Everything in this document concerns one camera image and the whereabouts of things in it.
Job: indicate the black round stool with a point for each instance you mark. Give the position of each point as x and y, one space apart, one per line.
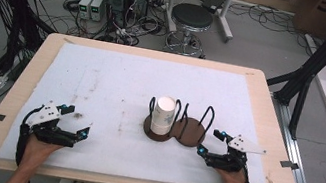
192 15

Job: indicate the flat black device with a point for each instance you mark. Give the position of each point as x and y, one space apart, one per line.
213 2

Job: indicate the white foam mat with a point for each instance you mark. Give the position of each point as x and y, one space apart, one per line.
120 73

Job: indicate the grey power supply unit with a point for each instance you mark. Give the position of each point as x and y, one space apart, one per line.
97 8
85 6

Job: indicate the white metal stand frame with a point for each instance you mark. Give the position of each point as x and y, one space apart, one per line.
224 17

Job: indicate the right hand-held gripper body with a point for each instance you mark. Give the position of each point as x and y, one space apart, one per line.
243 145

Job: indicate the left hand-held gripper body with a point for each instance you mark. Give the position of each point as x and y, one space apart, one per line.
45 114

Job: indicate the person's left hand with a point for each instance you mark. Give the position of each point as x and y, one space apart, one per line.
35 150

